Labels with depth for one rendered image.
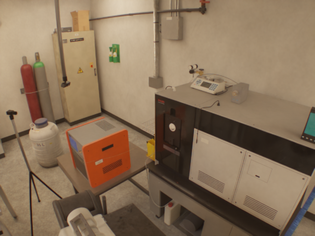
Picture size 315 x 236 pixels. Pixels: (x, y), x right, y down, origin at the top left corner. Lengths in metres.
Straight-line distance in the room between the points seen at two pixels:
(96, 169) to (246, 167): 1.13
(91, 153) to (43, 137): 1.63
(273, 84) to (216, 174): 1.22
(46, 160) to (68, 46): 2.17
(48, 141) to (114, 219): 2.60
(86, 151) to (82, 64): 2.97
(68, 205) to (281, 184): 1.10
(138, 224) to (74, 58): 3.86
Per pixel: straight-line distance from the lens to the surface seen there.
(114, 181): 1.84
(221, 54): 2.49
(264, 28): 2.30
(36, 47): 4.42
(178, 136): 1.57
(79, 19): 4.34
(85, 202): 0.77
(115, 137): 1.68
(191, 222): 2.14
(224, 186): 1.51
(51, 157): 3.32
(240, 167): 1.36
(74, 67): 4.29
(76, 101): 4.45
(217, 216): 1.64
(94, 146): 1.60
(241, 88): 1.46
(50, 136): 3.17
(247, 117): 1.30
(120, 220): 0.69
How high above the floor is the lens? 1.93
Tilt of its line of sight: 25 degrees down
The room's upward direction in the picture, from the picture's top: straight up
